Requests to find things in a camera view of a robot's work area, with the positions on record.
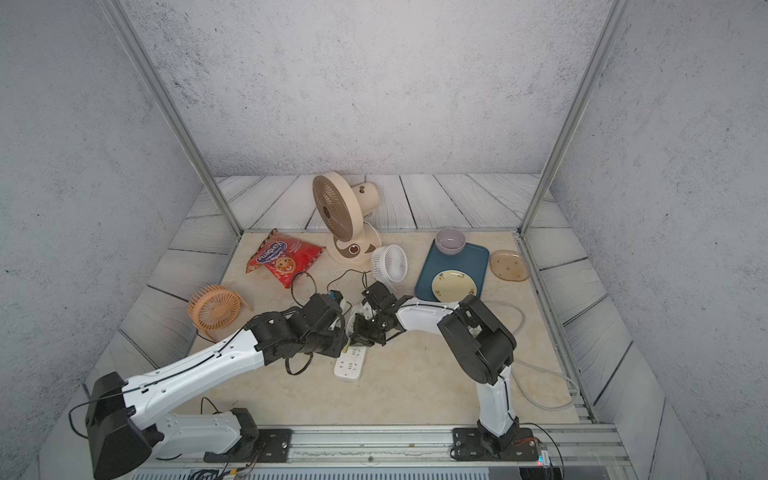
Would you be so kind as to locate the white power strip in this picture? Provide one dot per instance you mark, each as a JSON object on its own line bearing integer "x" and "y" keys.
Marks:
{"x": 348, "y": 366}

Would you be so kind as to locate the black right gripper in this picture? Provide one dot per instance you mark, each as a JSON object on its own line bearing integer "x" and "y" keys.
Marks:
{"x": 360, "y": 337}

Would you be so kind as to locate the beige desk fan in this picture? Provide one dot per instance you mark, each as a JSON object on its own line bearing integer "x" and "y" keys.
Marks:
{"x": 343, "y": 208}

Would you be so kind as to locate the teal plastic tray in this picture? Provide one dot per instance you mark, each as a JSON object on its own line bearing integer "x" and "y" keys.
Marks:
{"x": 473, "y": 260}

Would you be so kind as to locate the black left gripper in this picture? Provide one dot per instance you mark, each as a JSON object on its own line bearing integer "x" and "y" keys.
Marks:
{"x": 340, "y": 344}

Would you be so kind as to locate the green usb charger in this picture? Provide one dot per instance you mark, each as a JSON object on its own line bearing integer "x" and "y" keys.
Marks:
{"x": 336, "y": 295}

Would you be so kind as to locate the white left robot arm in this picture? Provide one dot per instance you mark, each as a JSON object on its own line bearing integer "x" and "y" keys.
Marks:
{"x": 129, "y": 421}

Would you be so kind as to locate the small orange fan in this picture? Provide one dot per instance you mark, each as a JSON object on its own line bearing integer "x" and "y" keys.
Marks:
{"x": 214, "y": 308}

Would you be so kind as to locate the pale yellow painted plate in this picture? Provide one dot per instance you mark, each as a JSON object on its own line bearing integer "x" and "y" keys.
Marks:
{"x": 453, "y": 286}

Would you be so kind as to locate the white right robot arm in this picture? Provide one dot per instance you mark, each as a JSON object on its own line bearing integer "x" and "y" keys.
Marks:
{"x": 481, "y": 344}

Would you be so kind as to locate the red candy bag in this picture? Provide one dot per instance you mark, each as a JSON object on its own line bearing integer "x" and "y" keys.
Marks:
{"x": 284, "y": 256}

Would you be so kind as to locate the small white fan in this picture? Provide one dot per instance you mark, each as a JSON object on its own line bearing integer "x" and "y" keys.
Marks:
{"x": 389, "y": 265}

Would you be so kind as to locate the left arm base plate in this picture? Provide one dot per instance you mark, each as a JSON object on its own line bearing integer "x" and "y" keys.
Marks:
{"x": 266, "y": 445}

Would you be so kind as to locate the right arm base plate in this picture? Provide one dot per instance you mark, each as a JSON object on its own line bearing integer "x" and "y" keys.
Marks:
{"x": 479, "y": 444}

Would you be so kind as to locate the lilac ceramic bowl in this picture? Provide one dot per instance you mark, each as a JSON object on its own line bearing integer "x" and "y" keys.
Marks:
{"x": 450, "y": 241}

